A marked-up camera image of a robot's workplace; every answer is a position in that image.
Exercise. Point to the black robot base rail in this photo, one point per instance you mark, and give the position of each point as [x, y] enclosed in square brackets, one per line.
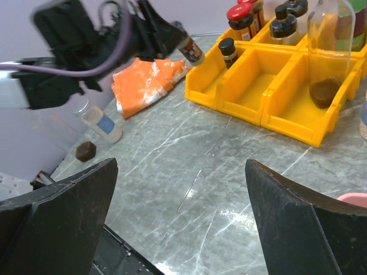
[120, 255]

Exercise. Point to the pink divided organizer tray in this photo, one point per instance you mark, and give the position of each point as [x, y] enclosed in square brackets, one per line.
[354, 198]

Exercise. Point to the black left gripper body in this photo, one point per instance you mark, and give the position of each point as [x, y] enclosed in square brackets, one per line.
[77, 43]

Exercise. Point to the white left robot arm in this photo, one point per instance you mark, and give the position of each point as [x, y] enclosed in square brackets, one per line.
[39, 83]

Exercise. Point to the silver cap spice bottle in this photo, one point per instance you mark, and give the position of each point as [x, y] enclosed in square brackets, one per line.
[98, 121]

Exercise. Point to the glass oil bottle gold spout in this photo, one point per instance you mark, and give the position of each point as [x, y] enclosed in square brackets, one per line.
[328, 67]

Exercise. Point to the red lid sauce jar front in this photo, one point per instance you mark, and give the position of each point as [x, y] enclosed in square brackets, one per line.
[241, 18]

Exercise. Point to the red lid sauce jar back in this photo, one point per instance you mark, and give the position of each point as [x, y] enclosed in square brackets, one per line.
[257, 8]

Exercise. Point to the yellow bin front right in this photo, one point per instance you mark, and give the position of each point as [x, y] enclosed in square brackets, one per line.
[289, 109]

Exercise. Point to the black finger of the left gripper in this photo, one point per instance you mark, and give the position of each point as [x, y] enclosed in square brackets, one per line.
[160, 38]

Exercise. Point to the small black cap shaker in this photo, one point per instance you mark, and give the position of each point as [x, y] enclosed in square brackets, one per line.
[190, 50]
[228, 51]

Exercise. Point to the white peppercorn jar silver lid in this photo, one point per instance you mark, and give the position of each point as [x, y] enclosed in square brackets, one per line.
[363, 122]

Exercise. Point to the orange white cloth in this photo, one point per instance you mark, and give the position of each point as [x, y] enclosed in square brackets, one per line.
[143, 83]

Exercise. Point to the white powder bottle black cap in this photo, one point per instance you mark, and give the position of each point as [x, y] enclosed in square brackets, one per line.
[300, 9]

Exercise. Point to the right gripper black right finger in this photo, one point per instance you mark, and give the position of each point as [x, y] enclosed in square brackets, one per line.
[302, 231]

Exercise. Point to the red lid sauce jar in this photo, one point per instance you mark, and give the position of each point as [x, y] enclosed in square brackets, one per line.
[241, 18]
[257, 8]

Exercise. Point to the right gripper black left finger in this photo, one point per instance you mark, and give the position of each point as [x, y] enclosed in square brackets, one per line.
[16, 243]

